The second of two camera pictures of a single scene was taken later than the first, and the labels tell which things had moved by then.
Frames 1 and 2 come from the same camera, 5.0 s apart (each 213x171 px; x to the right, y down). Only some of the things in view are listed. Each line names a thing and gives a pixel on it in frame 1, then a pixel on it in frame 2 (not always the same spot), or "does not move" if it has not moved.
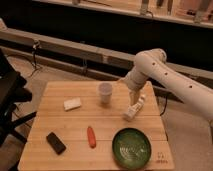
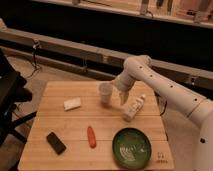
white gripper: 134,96 → 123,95
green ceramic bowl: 131,148 does not move
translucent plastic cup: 105,90 does not move
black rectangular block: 56,143 does not move
